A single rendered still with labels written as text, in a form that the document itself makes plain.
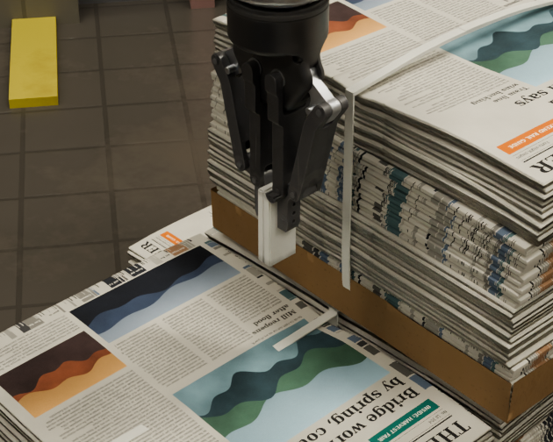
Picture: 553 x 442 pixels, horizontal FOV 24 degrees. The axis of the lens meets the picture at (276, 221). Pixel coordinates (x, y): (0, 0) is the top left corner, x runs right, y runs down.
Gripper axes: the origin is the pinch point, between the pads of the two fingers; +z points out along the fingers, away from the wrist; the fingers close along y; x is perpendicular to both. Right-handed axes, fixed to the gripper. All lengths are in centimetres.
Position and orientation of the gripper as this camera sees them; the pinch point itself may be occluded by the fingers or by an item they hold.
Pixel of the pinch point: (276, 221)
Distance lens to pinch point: 103.8
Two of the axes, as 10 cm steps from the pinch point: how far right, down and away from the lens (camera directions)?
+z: 0.0, 8.3, 5.5
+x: -7.3, 3.8, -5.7
